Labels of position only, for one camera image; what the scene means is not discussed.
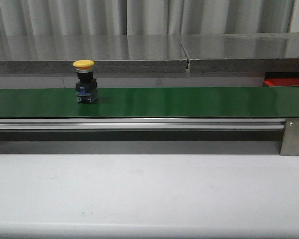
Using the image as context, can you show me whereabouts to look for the grey stone counter slab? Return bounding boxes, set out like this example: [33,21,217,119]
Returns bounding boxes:
[0,35,187,75]
[180,33,299,73]

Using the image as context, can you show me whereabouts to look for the white pleated curtain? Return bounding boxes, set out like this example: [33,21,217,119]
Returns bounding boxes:
[0,0,295,36]

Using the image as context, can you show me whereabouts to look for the grey stone counter slab right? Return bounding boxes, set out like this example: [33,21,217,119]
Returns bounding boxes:
[180,33,299,73]

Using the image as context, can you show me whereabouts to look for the green conveyor belt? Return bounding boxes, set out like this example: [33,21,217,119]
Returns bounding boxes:
[0,87,299,118]

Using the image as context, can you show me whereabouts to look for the yellow mushroom push button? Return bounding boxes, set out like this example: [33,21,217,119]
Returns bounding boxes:
[73,60,98,104]

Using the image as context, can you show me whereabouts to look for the grey stone counter slab left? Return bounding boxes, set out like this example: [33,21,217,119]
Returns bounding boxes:
[0,35,187,75]

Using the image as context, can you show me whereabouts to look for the aluminium conveyor side rail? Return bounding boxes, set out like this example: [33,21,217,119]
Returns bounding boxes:
[0,118,286,130]

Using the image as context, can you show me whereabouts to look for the red plastic tray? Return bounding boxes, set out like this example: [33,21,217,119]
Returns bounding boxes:
[264,78,299,87]

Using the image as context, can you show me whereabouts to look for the steel conveyor support bracket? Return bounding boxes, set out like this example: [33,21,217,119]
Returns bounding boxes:
[280,118,299,156]

